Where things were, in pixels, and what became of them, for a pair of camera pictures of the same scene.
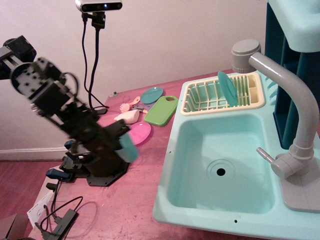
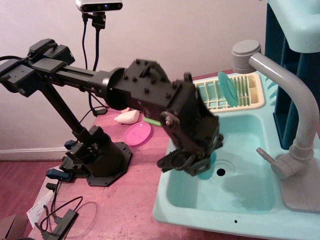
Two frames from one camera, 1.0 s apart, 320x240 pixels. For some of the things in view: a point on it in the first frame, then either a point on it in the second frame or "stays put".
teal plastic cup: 129,153 -> 208,174
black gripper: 80,122 -> 192,132
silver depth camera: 93,6 stays put
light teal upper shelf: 300,20 stays put
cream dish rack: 206,96 stays put
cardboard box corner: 13,227 stays put
